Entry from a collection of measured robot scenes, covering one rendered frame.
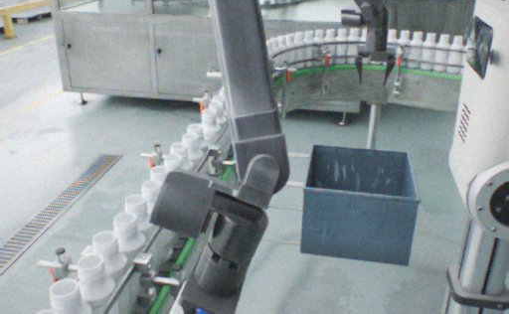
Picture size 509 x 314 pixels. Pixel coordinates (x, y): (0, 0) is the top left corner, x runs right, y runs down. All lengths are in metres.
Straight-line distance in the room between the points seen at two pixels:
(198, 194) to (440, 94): 2.02
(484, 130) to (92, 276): 0.65
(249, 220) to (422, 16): 5.67
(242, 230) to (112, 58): 4.25
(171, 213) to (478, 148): 0.56
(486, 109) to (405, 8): 5.25
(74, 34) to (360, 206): 3.85
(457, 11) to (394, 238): 4.92
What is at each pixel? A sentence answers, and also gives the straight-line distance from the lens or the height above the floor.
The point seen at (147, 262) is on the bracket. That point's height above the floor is 1.12.
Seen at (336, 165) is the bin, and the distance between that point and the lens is 1.68.
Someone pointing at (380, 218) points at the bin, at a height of 0.88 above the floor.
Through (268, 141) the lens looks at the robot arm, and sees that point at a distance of 0.53.
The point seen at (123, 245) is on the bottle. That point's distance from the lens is 0.85.
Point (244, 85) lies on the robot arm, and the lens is 0.54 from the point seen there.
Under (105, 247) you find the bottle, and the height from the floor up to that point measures 1.16.
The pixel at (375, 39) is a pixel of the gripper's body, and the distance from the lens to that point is 1.36.
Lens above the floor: 1.61
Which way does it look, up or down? 23 degrees down
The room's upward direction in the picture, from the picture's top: straight up
